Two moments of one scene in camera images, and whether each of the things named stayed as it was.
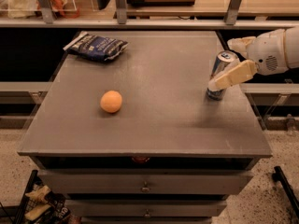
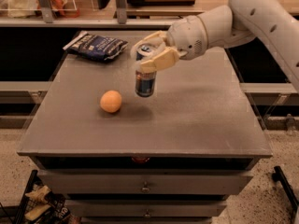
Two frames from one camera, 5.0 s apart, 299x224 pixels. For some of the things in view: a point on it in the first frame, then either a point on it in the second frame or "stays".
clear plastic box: [21, 1] stays
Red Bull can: [222, 61] → [145, 81]
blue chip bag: [92, 46] stays
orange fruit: [110, 101] stays
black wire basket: [41, 205] stays
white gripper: [267, 55] → [186, 38]
